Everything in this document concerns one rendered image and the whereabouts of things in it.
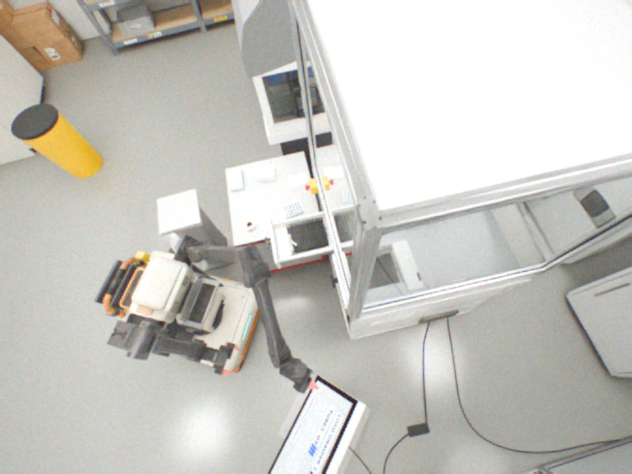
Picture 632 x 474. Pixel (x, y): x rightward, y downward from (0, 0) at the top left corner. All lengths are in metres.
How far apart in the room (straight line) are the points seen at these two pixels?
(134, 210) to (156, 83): 1.78
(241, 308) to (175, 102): 2.73
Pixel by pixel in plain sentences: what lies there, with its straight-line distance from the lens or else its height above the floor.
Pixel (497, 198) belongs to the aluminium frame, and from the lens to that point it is 0.75.
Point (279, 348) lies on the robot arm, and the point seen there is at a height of 1.22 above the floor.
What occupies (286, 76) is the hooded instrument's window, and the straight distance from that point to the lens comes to 2.07.
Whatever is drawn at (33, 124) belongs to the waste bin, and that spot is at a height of 0.65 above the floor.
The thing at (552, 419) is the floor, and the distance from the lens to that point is 2.94.
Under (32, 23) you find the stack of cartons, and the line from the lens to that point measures 5.56.
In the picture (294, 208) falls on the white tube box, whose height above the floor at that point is 0.80.
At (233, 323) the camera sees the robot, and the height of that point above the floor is 0.28.
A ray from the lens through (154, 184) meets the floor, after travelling 3.66.
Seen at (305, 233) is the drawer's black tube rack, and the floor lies 0.90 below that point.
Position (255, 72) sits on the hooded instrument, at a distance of 2.00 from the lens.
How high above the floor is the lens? 2.57
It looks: 65 degrees down
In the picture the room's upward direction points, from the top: 11 degrees counter-clockwise
